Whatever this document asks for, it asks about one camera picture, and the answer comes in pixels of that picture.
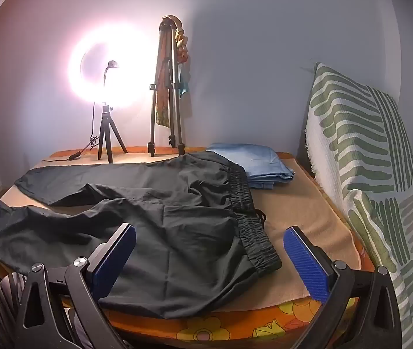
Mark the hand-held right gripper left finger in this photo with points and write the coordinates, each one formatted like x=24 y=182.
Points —
x=118 y=258

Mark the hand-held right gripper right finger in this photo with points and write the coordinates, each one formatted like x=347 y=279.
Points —
x=305 y=261

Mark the black pants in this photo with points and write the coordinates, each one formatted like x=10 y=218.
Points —
x=173 y=225

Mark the beige blanket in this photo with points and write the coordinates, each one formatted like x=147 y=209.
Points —
x=301 y=207

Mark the folded blue cloth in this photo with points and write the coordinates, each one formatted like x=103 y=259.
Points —
x=257 y=163

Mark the small black tripod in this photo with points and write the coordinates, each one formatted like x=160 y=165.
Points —
x=105 y=125

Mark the green striped white blanket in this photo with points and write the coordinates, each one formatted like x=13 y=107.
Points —
x=355 y=134

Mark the tall black tripod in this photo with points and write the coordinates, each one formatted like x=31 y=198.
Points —
x=153 y=116

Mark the colourful hanging scarf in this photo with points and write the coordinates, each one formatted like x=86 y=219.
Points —
x=163 y=112

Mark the black gooseneck phone holder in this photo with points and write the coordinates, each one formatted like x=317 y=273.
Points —
x=106 y=74

